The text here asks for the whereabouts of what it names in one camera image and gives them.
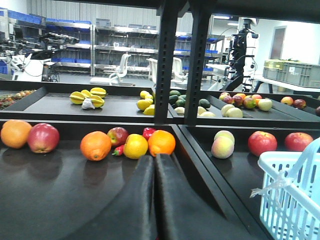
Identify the cherry tomato vine pile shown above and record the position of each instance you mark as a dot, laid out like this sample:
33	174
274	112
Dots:
9	99

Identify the light blue plastic basket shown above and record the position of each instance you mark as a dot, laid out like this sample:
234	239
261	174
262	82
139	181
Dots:
290	193

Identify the rear peach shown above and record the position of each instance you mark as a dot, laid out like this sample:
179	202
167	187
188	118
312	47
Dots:
225	133

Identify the yellow lemon pile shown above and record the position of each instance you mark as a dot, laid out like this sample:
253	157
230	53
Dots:
146	103

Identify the yellow starfruit pile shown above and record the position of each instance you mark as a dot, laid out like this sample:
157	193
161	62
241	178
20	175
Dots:
96	94

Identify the red bell pepper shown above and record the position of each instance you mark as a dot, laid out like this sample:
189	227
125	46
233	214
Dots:
147	132

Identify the red apple centre right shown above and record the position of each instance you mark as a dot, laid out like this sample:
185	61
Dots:
261	141

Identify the mixed apple mango pile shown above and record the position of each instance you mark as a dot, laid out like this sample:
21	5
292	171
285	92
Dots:
241	100

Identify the peach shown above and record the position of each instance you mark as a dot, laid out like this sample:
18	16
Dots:
225	133
222	147

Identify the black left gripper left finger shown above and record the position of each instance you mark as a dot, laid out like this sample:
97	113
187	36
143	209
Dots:
130	215

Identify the front peach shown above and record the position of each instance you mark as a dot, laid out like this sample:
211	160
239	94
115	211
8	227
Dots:
222	147

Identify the grey plastic crate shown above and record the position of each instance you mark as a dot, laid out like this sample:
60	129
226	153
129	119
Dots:
292	72

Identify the pale yellow pears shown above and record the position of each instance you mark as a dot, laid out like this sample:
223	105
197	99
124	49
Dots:
228	111

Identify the dark apple far tray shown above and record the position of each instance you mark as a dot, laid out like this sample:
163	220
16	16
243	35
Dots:
299	103

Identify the dark red apple back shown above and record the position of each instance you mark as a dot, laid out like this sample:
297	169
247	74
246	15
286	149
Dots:
118	136

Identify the red apple far right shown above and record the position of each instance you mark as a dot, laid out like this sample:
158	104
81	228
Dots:
297	141

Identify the white garlic bulb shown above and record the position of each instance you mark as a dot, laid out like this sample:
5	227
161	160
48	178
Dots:
87	104

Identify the orange with navel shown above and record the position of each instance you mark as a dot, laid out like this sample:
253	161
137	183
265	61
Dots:
95	146

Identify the red apple back left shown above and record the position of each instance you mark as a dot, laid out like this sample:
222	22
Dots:
43	138

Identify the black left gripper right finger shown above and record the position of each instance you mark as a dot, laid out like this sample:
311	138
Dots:
184	215

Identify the bright orange right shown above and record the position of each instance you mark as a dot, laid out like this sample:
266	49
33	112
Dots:
161	142

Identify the green avocado pile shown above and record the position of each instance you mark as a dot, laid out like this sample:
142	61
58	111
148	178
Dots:
177	99

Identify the orange at far left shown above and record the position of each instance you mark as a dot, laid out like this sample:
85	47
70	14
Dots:
14	133

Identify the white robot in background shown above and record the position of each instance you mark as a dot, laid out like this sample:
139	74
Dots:
242	65

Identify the yellow round fruit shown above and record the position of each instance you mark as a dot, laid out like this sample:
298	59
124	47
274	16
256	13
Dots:
135	146

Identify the black shelf upright posts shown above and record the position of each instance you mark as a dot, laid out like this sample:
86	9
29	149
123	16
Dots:
169	68

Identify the red chili pepper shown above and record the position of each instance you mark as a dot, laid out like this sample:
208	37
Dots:
119	150

